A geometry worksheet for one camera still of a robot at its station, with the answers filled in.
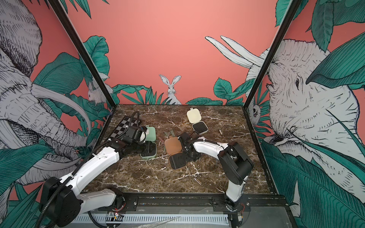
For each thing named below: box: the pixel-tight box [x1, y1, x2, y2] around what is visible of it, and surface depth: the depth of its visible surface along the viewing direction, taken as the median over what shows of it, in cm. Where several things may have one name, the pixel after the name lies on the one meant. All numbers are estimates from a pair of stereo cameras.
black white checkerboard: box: [109, 115, 142, 139], surface depth 106 cm
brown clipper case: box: [163, 136, 188, 171], surface depth 92 cm
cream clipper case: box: [186, 107, 209, 135], surface depth 109 cm
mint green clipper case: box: [140, 124, 157, 159], surface depth 92 cm
